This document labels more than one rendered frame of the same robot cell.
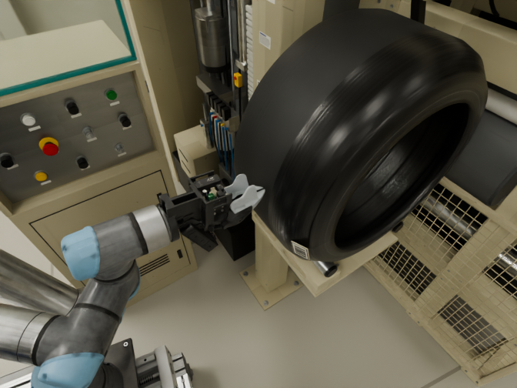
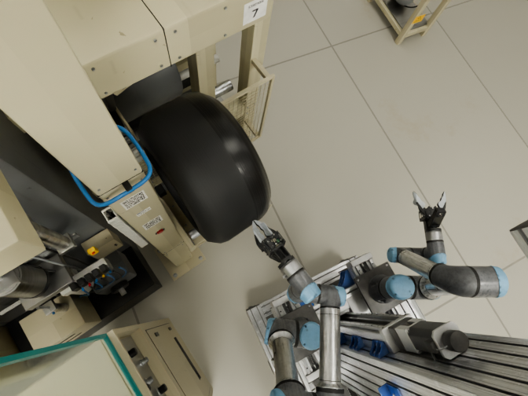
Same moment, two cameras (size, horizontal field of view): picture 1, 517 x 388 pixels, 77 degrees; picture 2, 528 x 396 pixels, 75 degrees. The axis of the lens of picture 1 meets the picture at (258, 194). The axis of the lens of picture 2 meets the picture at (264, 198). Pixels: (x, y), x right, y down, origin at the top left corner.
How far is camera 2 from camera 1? 1.03 m
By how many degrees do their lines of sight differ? 51
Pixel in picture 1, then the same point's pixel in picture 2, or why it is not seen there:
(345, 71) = (233, 166)
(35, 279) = (284, 353)
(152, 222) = (295, 264)
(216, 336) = (225, 294)
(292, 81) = (224, 193)
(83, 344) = (333, 289)
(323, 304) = not seen: hidden behind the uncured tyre
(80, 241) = (312, 290)
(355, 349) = not seen: hidden behind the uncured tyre
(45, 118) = not seen: outside the picture
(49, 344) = (335, 302)
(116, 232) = (304, 276)
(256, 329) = (219, 264)
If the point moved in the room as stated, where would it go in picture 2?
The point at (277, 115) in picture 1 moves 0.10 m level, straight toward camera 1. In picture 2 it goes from (235, 205) to (263, 207)
